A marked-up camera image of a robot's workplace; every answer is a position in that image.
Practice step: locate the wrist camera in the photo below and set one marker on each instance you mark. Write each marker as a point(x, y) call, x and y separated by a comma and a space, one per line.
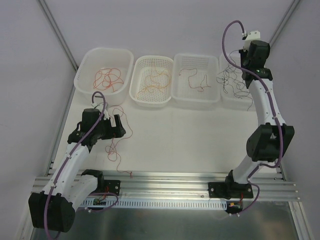
point(102, 109)
point(248, 37)

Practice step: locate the white solid plastic tub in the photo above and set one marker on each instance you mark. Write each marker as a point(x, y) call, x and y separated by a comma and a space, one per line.
point(107, 70)

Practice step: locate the white round-hole basket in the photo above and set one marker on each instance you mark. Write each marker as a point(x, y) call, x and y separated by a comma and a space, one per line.
point(150, 85)

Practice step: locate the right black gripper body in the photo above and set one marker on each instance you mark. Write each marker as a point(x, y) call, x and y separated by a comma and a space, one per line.
point(244, 58)

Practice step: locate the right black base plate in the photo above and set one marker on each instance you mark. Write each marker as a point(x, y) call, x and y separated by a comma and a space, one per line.
point(217, 190)

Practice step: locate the white slotted cable duct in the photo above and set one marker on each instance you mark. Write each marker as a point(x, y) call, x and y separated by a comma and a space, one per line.
point(177, 204)

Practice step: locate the white slotted basket middle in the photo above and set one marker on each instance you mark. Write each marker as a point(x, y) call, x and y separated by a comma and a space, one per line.
point(193, 83)

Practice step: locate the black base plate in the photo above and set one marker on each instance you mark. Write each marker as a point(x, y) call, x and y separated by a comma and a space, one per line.
point(111, 186)
point(217, 190)

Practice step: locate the white slotted basket right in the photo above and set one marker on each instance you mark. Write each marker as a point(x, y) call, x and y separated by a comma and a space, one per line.
point(233, 89)

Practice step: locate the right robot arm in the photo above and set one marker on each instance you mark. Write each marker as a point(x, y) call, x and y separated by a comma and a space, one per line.
point(269, 142)

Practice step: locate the left frame post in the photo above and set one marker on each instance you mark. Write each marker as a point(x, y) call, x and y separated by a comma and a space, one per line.
point(57, 32)

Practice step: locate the frame post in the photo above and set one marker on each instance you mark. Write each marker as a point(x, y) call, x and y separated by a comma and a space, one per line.
point(283, 22)
point(57, 32)

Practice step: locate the aluminium mounting rail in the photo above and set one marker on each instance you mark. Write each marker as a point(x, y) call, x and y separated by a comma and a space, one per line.
point(194, 186)

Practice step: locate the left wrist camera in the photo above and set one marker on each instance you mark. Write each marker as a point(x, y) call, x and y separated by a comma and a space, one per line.
point(102, 109)

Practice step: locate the white slotted basket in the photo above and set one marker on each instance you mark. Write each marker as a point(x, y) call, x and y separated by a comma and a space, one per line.
point(193, 83)
point(233, 89)

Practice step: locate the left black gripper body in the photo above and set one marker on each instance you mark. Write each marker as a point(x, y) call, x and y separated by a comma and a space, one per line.
point(116, 126)

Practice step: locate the right frame post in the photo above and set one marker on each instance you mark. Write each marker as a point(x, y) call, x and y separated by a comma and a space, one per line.
point(283, 22)

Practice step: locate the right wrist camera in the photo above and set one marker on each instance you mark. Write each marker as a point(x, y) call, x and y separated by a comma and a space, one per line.
point(248, 37)

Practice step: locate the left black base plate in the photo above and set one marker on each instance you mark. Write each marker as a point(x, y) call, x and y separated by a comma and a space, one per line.
point(111, 186)

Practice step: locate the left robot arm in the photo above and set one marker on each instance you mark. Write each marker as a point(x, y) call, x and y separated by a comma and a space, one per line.
point(54, 208)

